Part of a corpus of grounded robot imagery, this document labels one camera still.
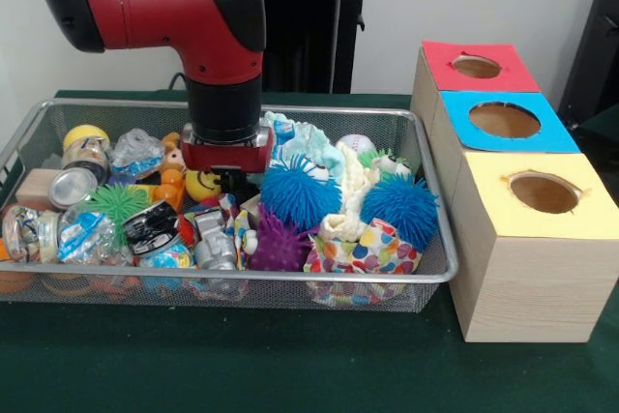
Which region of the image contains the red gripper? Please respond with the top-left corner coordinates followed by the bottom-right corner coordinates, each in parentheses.
top-left (181, 123), bottom-right (273, 196)

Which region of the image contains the yellow smiley ball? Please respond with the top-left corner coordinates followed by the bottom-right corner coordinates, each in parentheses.
top-left (186, 169), bottom-right (222, 201)

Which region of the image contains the silver mesh bin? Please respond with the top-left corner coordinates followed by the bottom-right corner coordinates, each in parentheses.
top-left (0, 98), bottom-right (459, 313)

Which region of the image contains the wooden box with three holes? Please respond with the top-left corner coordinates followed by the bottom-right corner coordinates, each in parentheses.
top-left (409, 40), bottom-right (619, 344)

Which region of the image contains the blue spiky ball with eyes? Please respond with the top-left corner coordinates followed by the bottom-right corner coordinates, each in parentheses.
top-left (260, 154), bottom-right (342, 233)

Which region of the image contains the purple spiky toy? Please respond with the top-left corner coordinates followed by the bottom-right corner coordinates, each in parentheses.
top-left (249, 204), bottom-right (318, 273)

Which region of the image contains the light blue knitted cloth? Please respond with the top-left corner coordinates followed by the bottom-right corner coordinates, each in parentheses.
top-left (263, 110), bottom-right (345, 177)

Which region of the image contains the cream knitted cloth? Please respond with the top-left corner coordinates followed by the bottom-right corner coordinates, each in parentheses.
top-left (318, 141), bottom-right (388, 243)

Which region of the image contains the green spiky ball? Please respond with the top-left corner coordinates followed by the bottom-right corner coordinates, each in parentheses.
top-left (86, 182), bottom-right (152, 240)

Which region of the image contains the white baseball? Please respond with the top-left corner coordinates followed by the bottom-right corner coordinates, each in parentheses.
top-left (335, 134), bottom-right (377, 158)

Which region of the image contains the polka dot cloth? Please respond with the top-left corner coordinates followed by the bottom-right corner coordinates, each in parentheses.
top-left (303, 219), bottom-right (421, 275)

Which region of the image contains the dark green table cloth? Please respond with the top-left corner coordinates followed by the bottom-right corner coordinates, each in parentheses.
top-left (0, 89), bottom-right (619, 413)

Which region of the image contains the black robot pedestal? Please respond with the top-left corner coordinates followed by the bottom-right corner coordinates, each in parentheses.
top-left (246, 0), bottom-right (391, 94)

